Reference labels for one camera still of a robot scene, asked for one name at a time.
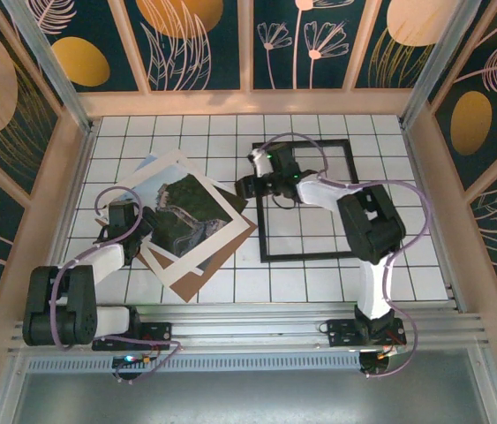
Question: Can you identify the white-bordered photo print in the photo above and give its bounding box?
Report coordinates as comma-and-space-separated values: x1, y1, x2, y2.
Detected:
114, 148, 259, 289

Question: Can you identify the black picture frame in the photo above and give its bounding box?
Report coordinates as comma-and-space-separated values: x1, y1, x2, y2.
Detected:
252, 139, 360, 264

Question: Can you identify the brown backing board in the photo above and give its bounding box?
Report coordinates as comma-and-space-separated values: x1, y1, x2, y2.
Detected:
135, 229, 240, 304

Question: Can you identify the black electronics module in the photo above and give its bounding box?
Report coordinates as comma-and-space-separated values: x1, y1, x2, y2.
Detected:
359, 345, 408, 377
110, 352, 164, 370

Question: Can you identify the grey metal panel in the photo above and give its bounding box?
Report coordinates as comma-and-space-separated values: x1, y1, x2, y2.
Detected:
0, 348, 497, 424

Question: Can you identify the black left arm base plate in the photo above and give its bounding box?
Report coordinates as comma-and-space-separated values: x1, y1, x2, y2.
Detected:
92, 321, 174, 353

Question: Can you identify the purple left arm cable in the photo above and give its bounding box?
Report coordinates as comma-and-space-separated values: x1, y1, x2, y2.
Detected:
49, 185, 183, 385

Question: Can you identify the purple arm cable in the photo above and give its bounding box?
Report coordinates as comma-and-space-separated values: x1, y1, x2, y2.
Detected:
250, 132, 433, 380
49, 185, 183, 385

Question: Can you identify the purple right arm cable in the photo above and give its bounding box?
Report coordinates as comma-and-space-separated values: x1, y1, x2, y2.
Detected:
250, 132, 433, 380

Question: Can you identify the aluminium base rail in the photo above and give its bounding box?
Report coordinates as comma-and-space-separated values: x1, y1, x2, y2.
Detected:
7, 301, 492, 355

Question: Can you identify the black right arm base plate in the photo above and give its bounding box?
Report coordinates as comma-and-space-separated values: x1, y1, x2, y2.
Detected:
326, 318, 408, 349

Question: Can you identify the slotted grey cable duct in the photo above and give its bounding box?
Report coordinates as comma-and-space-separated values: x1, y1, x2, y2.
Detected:
25, 354, 364, 375

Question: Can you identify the aluminium corner post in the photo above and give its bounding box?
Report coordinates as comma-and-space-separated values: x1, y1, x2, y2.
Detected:
398, 0, 484, 132
0, 0, 99, 136

